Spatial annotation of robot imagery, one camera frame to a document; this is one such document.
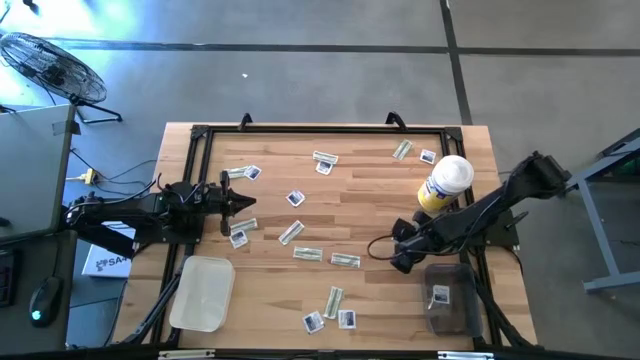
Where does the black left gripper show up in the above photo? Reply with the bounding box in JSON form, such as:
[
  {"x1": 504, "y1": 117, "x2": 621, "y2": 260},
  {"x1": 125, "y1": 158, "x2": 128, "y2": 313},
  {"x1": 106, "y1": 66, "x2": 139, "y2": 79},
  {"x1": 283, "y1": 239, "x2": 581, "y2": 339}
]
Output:
[{"x1": 202, "y1": 169, "x2": 257, "y2": 237}]

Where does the yellow white wipes canister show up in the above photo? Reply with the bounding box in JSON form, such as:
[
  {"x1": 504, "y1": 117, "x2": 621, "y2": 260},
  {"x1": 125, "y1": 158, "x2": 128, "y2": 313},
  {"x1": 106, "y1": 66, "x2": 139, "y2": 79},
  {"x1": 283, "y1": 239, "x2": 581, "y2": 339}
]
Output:
[{"x1": 417, "y1": 154, "x2": 475, "y2": 215}]

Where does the dark transparent plastic bin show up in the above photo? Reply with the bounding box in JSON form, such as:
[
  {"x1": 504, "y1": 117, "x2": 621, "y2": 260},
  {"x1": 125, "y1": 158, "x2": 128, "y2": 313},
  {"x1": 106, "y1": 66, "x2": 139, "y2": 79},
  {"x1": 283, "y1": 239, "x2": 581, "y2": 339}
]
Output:
[{"x1": 422, "y1": 263, "x2": 484, "y2": 337}]

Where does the white plastic tray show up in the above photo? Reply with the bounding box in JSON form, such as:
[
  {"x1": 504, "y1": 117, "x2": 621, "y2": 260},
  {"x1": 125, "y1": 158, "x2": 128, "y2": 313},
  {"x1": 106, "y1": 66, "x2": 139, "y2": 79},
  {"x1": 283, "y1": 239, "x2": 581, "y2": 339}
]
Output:
[{"x1": 168, "y1": 254, "x2": 236, "y2": 334}]

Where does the white cardboard box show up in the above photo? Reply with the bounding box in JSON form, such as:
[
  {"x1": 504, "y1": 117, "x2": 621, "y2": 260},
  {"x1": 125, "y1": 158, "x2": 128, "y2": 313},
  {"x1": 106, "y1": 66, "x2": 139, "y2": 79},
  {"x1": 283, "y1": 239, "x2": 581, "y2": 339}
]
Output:
[{"x1": 81, "y1": 222, "x2": 136, "y2": 279}]

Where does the clear tape piece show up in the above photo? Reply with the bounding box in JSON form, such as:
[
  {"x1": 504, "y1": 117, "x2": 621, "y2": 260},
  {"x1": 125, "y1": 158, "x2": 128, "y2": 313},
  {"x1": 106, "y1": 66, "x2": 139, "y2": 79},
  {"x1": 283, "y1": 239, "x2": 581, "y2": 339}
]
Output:
[{"x1": 52, "y1": 119, "x2": 81, "y2": 137}]

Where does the black computer mouse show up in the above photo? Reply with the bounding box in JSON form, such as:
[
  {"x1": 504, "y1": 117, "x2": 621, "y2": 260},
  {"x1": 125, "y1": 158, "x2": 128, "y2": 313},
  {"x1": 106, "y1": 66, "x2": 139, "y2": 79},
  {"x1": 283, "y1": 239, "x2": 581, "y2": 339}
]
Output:
[{"x1": 28, "y1": 275, "x2": 64, "y2": 329}]

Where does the black floor fan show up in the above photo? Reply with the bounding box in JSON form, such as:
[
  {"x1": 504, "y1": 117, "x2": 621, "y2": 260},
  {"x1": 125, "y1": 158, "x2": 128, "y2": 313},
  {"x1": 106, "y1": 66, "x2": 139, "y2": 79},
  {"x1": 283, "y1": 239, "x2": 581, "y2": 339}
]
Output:
[{"x1": 0, "y1": 32, "x2": 124, "y2": 125}]

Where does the black keyboard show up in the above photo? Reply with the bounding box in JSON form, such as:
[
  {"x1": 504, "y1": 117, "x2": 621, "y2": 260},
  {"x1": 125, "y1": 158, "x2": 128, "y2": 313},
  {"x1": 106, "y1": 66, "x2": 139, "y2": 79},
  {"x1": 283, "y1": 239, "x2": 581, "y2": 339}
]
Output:
[{"x1": 0, "y1": 249, "x2": 16, "y2": 307}]

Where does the dark grey desk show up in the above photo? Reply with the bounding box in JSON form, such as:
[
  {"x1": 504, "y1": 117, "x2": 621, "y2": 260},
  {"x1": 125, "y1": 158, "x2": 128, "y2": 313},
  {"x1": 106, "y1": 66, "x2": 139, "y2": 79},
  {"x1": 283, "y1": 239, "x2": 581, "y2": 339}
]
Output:
[{"x1": 0, "y1": 229, "x2": 79, "y2": 351}]

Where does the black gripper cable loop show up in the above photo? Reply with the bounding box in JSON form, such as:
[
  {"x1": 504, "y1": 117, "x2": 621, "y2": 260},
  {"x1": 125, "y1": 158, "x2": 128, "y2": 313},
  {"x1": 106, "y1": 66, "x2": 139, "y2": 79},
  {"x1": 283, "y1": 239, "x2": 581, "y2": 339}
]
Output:
[{"x1": 367, "y1": 233, "x2": 401, "y2": 262}]

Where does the black floor cable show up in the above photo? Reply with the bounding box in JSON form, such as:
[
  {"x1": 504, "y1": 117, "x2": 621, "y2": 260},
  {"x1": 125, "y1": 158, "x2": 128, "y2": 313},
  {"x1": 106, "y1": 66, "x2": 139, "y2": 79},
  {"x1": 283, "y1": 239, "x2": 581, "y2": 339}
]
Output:
[{"x1": 68, "y1": 147, "x2": 159, "y2": 197}]

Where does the silver metal bracket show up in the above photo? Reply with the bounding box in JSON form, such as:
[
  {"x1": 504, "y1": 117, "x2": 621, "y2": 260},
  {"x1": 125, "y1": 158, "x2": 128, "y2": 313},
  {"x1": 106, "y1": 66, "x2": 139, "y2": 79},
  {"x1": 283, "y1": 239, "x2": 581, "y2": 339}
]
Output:
[
  {"x1": 437, "y1": 351, "x2": 495, "y2": 360},
  {"x1": 158, "y1": 349, "x2": 216, "y2": 360}
]

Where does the grey metal table frame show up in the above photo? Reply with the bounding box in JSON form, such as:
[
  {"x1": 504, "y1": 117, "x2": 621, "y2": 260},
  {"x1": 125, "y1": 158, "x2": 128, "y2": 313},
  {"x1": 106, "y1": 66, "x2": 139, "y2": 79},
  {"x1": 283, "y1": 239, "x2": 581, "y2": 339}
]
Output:
[{"x1": 552, "y1": 127, "x2": 640, "y2": 294}]

